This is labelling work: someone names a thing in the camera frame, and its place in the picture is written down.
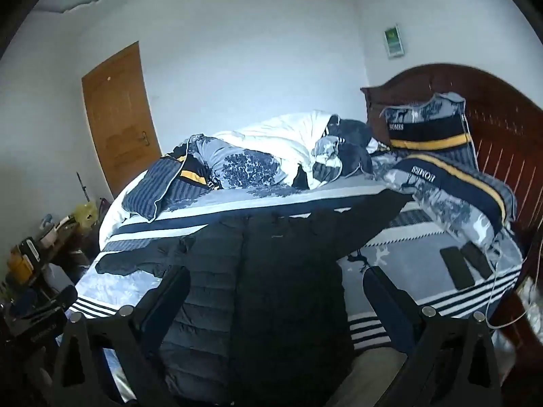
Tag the black puffer jacket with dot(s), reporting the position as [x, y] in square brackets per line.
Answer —
[275, 284]

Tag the cluttered side table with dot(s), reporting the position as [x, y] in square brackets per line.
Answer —
[46, 246]

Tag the upright navy yellow striped pillow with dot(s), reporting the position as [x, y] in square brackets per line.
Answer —
[424, 129]

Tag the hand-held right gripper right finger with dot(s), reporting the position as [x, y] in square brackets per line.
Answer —
[388, 305]

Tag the blue pinstriped pillow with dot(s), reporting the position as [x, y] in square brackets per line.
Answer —
[148, 195]

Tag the wooden door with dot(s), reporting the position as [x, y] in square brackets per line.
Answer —
[118, 127]

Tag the wooden bed headboard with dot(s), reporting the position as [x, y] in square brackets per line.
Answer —
[505, 135]

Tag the flat navy yellow striped pillow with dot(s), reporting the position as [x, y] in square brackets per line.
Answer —
[449, 186]

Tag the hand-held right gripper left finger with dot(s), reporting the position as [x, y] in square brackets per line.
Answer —
[167, 305]

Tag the green wall calendar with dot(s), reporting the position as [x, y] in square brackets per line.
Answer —
[393, 40]

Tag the yellow plastic bag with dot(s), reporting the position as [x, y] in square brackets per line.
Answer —
[85, 214]

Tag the black smartphone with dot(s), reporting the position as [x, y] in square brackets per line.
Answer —
[457, 268]
[478, 259]

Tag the white and blue tree-print quilt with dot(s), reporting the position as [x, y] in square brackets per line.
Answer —
[275, 135]

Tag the thin black stand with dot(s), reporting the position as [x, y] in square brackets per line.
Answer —
[82, 186]

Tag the bed with deer print sheet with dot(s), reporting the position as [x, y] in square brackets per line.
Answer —
[382, 237]

